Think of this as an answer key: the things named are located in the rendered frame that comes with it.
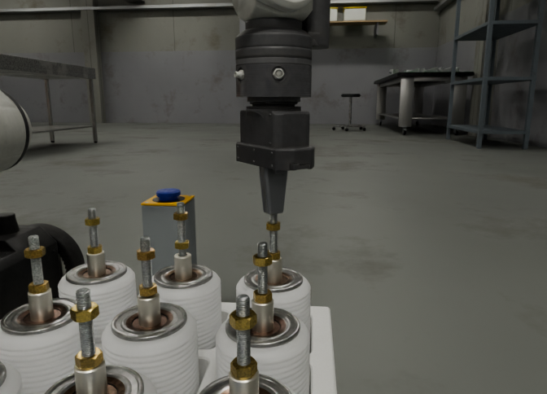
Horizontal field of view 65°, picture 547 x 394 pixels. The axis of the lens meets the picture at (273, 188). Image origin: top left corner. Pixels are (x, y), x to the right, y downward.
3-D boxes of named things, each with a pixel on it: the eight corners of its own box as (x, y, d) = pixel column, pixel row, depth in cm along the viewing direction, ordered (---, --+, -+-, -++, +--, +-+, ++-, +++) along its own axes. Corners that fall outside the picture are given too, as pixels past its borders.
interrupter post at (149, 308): (146, 333, 43) (144, 302, 42) (133, 324, 45) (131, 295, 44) (166, 323, 45) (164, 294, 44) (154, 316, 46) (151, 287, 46)
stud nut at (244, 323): (256, 318, 32) (256, 308, 31) (256, 330, 30) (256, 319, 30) (229, 318, 31) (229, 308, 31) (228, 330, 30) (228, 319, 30)
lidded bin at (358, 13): (364, 24, 886) (365, 10, 881) (366, 19, 850) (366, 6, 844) (342, 24, 891) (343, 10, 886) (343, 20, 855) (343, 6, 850)
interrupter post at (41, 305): (34, 314, 47) (31, 286, 46) (58, 313, 47) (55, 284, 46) (26, 326, 44) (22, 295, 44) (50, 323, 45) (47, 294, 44)
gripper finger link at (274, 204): (262, 214, 52) (262, 164, 51) (284, 210, 54) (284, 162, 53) (269, 216, 51) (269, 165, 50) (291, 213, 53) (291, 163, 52)
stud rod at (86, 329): (83, 387, 32) (74, 293, 31) (85, 379, 33) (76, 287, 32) (98, 384, 32) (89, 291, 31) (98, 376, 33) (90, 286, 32)
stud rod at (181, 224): (180, 260, 55) (177, 203, 53) (177, 258, 56) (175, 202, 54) (187, 260, 55) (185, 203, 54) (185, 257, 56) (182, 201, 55)
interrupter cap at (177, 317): (136, 353, 39) (136, 347, 39) (98, 326, 44) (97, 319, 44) (202, 322, 45) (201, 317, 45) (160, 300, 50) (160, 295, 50)
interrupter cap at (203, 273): (224, 279, 56) (224, 274, 56) (172, 296, 51) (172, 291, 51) (192, 263, 61) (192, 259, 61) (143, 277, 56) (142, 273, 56)
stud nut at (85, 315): (68, 324, 31) (67, 313, 30) (72, 313, 32) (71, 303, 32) (98, 320, 31) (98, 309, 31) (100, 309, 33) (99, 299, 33)
